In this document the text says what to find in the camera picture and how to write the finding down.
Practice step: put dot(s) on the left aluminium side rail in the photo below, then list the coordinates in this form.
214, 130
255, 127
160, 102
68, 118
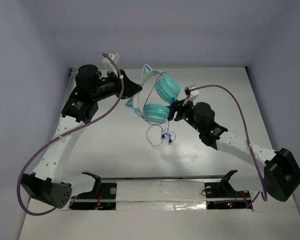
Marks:
70, 85

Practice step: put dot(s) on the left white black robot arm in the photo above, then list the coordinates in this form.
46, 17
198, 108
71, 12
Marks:
42, 175

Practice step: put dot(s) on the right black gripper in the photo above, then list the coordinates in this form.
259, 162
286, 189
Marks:
177, 105

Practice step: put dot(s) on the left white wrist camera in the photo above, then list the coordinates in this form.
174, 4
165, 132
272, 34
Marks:
110, 61

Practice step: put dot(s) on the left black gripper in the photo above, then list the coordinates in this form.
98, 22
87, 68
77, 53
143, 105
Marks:
121, 85

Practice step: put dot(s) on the teal cat ear headphones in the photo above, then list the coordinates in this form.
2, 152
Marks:
163, 91

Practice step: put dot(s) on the aluminium rail with foam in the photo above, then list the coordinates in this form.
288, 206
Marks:
161, 194

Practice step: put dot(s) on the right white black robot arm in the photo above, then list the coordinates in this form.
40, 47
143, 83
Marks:
279, 168

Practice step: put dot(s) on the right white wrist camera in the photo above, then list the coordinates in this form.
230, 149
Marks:
191, 93

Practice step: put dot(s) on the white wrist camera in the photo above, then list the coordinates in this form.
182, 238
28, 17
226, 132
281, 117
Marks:
191, 93
110, 61

